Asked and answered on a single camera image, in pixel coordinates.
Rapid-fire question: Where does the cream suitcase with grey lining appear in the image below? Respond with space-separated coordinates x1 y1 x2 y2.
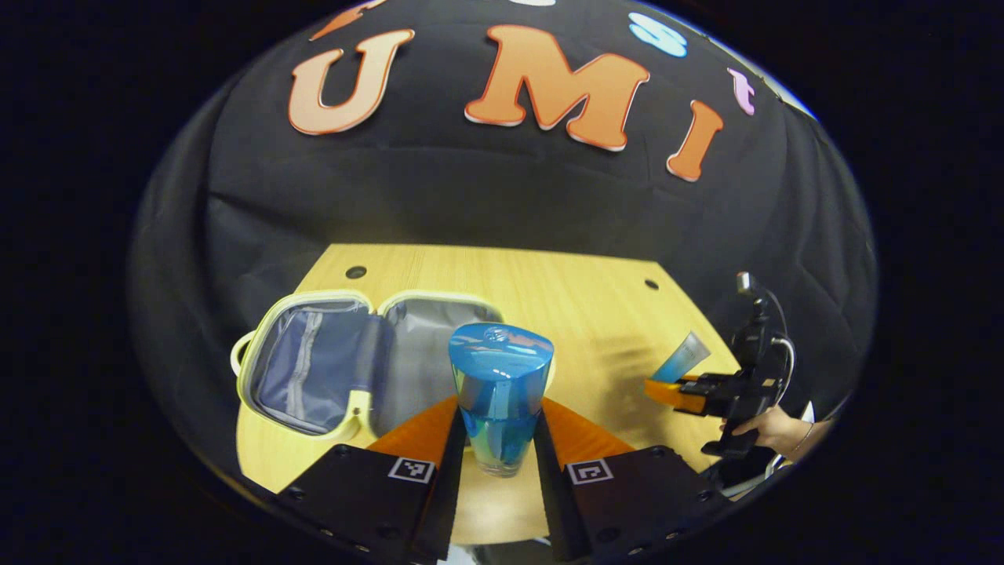
230 289 507 445

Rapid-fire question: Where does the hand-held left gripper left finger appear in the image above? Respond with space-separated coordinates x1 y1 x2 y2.
273 395 469 565

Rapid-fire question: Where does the blue skin care tube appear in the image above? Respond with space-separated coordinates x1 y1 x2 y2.
651 330 712 385

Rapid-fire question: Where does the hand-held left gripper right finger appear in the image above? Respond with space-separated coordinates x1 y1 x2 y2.
532 396 732 563

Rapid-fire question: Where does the blue skin care bottle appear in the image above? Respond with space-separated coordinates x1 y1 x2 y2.
449 322 555 479

